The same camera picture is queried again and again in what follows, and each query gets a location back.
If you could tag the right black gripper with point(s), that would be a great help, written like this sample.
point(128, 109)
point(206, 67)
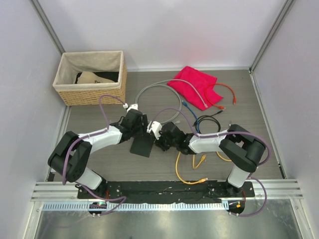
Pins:
point(159, 143)

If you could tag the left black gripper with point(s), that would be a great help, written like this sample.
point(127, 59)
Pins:
point(143, 129)

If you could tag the black network switch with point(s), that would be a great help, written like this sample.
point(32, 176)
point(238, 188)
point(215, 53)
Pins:
point(142, 145)

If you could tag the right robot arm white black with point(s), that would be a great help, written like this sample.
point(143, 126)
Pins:
point(243, 148)

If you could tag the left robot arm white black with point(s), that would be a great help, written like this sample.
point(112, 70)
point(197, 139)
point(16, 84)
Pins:
point(71, 155)

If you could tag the pink folded cloth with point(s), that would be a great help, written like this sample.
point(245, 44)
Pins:
point(191, 84)

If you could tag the beige cloth in basket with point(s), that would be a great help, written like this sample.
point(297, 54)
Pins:
point(96, 77)

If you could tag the wicker basket with liner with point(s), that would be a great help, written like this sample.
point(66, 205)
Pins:
point(72, 63)

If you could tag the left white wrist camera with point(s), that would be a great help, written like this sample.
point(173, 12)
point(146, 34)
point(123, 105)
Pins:
point(130, 107)

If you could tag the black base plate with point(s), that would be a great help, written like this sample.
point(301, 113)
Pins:
point(169, 192)

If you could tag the white slotted cable duct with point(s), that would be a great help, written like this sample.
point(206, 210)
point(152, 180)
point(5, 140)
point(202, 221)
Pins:
point(98, 206)

